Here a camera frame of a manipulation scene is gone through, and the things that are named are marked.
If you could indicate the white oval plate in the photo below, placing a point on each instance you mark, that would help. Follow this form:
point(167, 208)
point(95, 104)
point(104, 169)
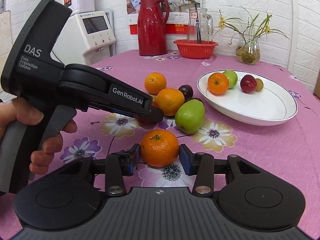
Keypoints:
point(273, 105)

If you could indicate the red plastic basket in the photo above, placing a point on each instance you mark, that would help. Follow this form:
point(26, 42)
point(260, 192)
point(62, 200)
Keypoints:
point(192, 50)

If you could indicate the red thermos jug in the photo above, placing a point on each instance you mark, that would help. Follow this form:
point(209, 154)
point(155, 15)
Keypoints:
point(152, 18)

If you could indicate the round green apple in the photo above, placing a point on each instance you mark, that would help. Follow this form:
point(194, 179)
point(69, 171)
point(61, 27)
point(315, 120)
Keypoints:
point(232, 78)

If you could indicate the white water dispenser machine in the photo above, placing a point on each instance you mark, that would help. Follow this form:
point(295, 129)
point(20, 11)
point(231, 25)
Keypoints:
point(86, 38)

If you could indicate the green apple pear-shaped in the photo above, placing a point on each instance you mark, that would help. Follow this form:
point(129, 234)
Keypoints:
point(190, 116)

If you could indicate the bumpy tangerine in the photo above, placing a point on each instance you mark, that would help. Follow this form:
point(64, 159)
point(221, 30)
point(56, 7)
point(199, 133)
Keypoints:
point(159, 148)
point(218, 83)

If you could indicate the clear glass pitcher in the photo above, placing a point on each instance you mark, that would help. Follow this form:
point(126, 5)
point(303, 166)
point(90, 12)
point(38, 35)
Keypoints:
point(200, 26)

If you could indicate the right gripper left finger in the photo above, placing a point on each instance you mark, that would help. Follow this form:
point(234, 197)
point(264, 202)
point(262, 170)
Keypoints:
point(116, 166)

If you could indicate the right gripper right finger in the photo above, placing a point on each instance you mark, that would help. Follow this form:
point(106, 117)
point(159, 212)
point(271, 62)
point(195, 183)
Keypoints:
point(204, 166)

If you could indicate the brown kiwi fruit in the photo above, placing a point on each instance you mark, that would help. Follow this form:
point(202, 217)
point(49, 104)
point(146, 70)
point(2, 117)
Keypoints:
point(260, 85)

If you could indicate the glass vase with orchid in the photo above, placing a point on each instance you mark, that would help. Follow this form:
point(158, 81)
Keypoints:
point(249, 33)

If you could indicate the smooth orange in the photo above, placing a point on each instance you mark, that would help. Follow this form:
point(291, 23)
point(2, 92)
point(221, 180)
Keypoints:
point(170, 100)
point(154, 83)

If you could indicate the pink floral tablecloth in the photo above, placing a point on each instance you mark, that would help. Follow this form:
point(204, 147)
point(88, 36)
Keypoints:
point(289, 151)

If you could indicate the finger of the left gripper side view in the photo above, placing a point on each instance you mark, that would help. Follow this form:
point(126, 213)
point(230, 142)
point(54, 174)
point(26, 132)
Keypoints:
point(156, 114)

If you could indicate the red apple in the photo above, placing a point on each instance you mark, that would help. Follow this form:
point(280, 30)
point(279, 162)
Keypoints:
point(145, 122)
point(248, 84)

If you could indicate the person's left hand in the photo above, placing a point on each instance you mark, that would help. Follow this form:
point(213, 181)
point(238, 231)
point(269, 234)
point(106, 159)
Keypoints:
point(18, 109)

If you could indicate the dark purple plum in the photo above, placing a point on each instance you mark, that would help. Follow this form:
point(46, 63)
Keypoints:
point(187, 92)

